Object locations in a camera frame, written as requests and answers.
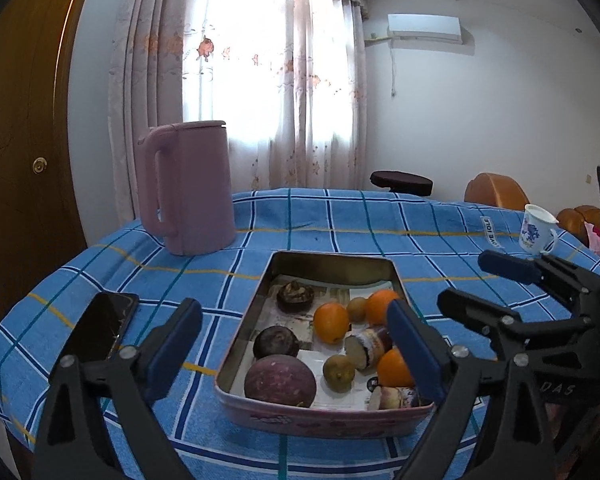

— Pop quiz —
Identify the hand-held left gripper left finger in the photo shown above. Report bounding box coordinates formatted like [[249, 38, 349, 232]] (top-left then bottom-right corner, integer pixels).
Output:
[[30, 297, 204, 480]]

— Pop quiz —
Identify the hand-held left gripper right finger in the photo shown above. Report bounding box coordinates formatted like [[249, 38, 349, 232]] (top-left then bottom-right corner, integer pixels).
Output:
[[386, 298, 556, 480]]

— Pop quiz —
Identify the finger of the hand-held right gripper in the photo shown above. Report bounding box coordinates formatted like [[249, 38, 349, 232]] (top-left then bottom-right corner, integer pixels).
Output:
[[478, 250, 600, 307], [437, 288, 594, 356]]

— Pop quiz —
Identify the orange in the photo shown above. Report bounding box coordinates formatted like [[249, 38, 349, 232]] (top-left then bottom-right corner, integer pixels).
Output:
[[365, 290, 401, 326], [313, 302, 351, 345], [377, 348, 415, 388]]

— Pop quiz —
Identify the brown kiwi front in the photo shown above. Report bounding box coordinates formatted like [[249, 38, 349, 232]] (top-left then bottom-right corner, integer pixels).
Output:
[[322, 355, 356, 393]]

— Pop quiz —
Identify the dark mangosteen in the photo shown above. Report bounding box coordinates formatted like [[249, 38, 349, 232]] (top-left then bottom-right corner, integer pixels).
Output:
[[276, 281, 315, 313], [253, 326, 301, 361]]

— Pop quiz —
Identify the purple passion fruit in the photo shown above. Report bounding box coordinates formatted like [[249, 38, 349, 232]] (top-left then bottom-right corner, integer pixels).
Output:
[[244, 354, 317, 408]]

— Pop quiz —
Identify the pink floral tin box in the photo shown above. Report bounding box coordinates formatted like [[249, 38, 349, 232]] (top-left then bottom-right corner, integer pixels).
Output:
[[213, 251, 436, 438]]

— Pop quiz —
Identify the white mug with blue print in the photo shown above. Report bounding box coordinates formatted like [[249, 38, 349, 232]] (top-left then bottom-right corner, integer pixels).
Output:
[[519, 204, 560, 256]]

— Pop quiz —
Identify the black smartphone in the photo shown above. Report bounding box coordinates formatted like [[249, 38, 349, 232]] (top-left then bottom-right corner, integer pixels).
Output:
[[62, 292, 140, 363]]

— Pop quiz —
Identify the orange chair back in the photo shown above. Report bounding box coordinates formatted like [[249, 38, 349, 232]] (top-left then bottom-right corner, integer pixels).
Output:
[[464, 172, 531, 212]]

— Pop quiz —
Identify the orange chair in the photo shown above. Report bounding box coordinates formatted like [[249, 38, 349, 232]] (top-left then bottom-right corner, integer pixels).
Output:
[[464, 172, 531, 212], [557, 205, 600, 248]]

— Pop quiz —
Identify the dark round stool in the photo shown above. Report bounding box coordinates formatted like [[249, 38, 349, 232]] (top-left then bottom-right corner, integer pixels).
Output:
[[370, 170, 434, 197]]

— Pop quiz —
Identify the pink electric kettle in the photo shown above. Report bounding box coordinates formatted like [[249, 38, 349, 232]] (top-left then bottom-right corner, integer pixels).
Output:
[[137, 120, 237, 257]]

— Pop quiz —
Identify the blue plaid tablecloth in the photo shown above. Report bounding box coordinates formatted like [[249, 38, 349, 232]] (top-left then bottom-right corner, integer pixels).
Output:
[[0, 187, 600, 480]]

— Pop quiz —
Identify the white air conditioner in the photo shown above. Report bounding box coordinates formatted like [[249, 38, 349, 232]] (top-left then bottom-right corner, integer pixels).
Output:
[[386, 13, 462, 45]]

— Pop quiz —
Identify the sheer floral curtain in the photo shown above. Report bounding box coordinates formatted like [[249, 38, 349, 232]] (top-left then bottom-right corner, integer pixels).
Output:
[[107, 0, 371, 226]]

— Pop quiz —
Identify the brown wooden door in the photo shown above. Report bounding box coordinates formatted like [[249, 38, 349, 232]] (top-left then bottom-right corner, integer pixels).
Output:
[[0, 0, 103, 346]]

